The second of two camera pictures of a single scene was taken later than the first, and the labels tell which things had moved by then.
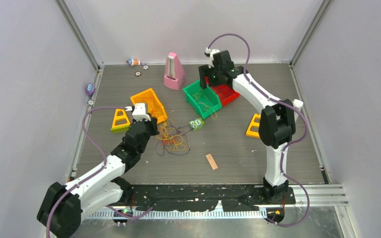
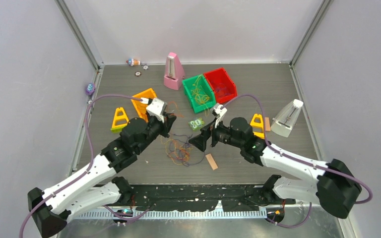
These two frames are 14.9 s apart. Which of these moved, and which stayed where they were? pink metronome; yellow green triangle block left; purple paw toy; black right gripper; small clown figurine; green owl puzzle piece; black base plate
Moved: black right gripper
Stayed: green owl puzzle piece; black base plate; purple paw toy; pink metronome; yellow green triangle block left; small clown figurine
